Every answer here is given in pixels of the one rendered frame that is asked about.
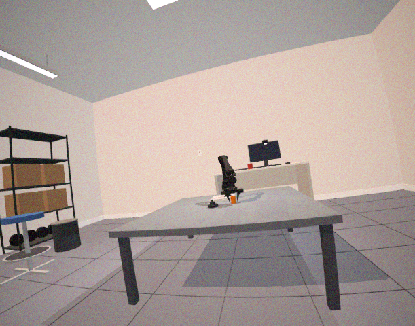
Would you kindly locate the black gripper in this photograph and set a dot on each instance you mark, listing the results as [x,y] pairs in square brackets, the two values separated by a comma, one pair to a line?
[226,193]

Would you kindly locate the grey round pedestal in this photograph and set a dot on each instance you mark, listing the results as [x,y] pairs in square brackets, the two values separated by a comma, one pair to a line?
[212,205]

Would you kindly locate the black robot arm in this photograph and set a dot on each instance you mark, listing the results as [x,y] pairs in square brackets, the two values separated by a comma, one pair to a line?
[228,175]

